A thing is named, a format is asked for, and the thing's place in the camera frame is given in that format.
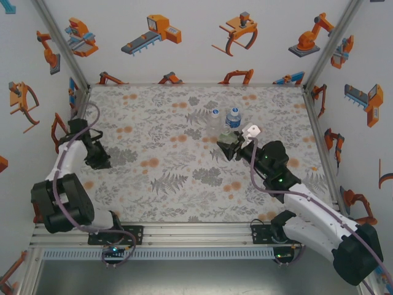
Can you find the green label plastic bottle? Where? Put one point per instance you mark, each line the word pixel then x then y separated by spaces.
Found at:
pixel 227 138

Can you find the blue label water bottle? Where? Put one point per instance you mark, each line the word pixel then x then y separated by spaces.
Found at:
pixel 233 120

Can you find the clear unlabelled plastic bottle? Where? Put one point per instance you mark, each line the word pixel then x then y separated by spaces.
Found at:
pixel 214 123

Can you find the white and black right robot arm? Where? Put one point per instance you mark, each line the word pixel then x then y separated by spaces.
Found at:
pixel 313 209

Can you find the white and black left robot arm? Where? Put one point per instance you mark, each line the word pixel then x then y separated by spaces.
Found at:
pixel 66 159

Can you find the floral patterned table mat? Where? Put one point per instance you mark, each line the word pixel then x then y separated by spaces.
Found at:
pixel 172 184

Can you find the small circuit board green light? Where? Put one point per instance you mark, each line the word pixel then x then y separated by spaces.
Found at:
pixel 114 250
pixel 284 255

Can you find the thin aluminium table rail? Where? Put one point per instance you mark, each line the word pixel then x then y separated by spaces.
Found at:
pixel 196 84

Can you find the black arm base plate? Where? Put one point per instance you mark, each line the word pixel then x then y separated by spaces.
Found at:
pixel 259 235
pixel 135 235

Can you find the wide aluminium mounting rail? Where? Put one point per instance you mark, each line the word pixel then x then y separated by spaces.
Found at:
pixel 196 235

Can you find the aluminium frame post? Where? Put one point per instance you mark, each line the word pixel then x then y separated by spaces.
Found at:
pixel 63 46
pixel 331 46

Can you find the aluminium frame leg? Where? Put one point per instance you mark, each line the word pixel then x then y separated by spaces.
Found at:
pixel 29 270

